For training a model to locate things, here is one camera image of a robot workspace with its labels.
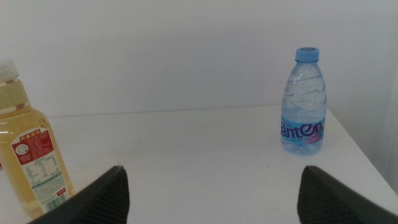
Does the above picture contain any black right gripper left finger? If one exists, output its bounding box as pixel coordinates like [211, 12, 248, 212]
[27, 165, 130, 224]

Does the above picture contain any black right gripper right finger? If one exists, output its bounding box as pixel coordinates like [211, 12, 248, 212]
[297, 165, 398, 224]

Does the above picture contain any yellow tea bottle white cap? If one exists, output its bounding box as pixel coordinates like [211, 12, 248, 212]
[0, 58, 75, 219]

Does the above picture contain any clear water bottle blue cap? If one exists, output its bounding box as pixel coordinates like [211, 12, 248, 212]
[280, 47, 327, 156]

